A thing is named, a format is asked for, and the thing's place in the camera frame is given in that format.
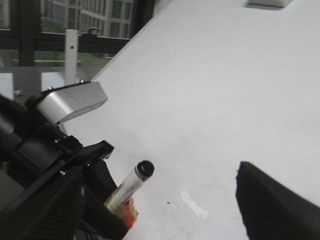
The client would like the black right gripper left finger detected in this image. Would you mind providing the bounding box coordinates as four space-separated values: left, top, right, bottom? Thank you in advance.
0 166 129 240

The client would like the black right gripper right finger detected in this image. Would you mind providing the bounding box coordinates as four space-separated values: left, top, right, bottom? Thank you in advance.
235 161 320 240

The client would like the white black-tip whiteboard marker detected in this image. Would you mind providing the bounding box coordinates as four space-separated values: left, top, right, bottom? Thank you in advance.
103 159 155 230

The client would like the white whiteboard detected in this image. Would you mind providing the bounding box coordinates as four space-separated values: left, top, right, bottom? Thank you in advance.
65 0 320 240

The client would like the white eraser block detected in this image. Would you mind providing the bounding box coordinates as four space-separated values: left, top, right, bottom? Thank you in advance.
247 0 292 9

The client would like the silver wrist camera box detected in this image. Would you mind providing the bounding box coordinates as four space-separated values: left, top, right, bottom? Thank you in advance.
35 82 108 126

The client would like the white post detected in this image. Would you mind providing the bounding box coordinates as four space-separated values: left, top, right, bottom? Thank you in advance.
64 29 78 86

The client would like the dark window frame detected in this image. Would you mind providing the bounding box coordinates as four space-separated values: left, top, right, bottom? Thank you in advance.
0 0 156 67

